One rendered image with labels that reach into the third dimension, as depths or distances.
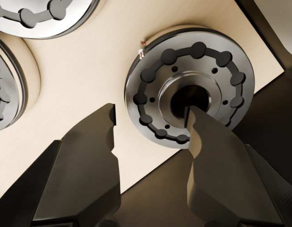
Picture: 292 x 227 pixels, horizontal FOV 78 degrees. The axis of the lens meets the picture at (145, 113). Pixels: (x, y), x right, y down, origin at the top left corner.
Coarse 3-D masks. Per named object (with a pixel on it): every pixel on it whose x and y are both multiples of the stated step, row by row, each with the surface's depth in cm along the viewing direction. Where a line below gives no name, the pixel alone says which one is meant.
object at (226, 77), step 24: (168, 48) 12; (192, 48) 13; (216, 48) 12; (240, 48) 12; (144, 72) 13; (168, 72) 13; (216, 72) 13; (240, 72) 14; (144, 96) 14; (240, 96) 15; (144, 120) 16; (240, 120) 15; (168, 144) 17
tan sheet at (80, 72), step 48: (144, 0) 14; (192, 0) 14; (48, 48) 15; (96, 48) 15; (48, 96) 18; (96, 96) 18; (0, 144) 21; (48, 144) 21; (144, 144) 21; (0, 192) 25
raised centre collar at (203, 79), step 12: (192, 72) 13; (168, 84) 13; (180, 84) 13; (192, 84) 13; (204, 84) 13; (216, 84) 13; (168, 96) 14; (216, 96) 14; (168, 108) 14; (204, 108) 15; (216, 108) 14; (168, 120) 15; (180, 120) 15
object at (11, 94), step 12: (0, 48) 13; (0, 60) 13; (0, 72) 13; (12, 72) 13; (0, 84) 14; (12, 84) 14; (0, 96) 14; (12, 96) 14; (0, 108) 15; (12, 108) 15; (0, 120) 15; (12, 120) 15
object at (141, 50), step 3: (141, 42) 14; (144, 42) 14; (141, 45) 12; (141, 48) 11; (144, 48) 12; (138, 51) 11; (141, 51) 11; (144, 51) 11; (141, 54) 11; (141, 57) 10
